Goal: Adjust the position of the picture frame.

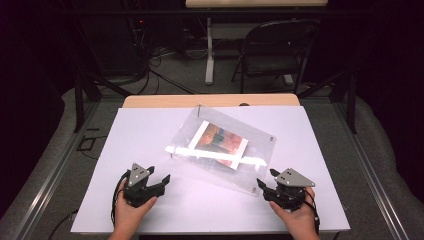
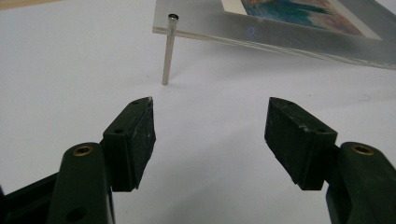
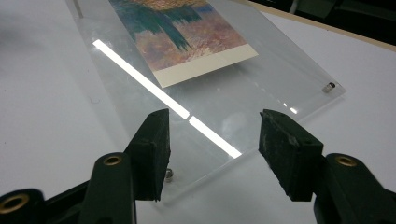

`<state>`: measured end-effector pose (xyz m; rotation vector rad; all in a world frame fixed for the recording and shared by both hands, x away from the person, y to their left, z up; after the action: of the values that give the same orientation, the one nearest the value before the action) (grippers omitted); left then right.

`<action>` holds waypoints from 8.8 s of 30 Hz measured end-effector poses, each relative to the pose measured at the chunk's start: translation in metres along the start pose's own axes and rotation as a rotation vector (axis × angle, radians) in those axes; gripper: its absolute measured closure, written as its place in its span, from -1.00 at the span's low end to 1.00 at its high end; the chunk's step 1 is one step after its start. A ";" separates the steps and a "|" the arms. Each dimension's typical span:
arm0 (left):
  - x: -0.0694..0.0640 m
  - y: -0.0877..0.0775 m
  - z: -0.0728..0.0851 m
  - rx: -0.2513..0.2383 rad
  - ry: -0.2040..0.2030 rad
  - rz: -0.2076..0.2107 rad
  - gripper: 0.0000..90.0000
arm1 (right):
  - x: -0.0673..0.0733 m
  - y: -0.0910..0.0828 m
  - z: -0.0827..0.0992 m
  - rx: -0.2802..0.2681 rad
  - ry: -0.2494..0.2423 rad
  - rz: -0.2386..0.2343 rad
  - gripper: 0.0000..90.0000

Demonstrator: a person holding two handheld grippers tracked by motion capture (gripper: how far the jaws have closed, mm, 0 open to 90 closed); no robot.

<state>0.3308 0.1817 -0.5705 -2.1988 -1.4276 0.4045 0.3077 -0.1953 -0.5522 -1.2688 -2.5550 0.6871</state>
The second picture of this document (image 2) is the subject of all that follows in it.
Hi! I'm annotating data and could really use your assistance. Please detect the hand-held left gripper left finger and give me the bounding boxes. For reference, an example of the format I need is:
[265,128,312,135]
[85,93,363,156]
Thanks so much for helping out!
[46,96,157,224]

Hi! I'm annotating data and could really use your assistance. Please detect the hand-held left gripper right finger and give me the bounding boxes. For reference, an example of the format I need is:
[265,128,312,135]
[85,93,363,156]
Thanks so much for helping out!
[263,96,396,224]

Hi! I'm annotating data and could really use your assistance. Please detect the clear acrylic photo frame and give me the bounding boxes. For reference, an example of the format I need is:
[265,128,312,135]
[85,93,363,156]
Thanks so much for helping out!
[151,0,396,71]

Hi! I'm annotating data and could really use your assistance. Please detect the metal standoff pin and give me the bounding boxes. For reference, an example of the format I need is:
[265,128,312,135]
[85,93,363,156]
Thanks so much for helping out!
[161,13,180,87]

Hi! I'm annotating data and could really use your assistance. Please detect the painting print with white border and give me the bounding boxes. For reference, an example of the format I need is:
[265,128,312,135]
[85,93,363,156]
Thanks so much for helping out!
[220,0,383,41]

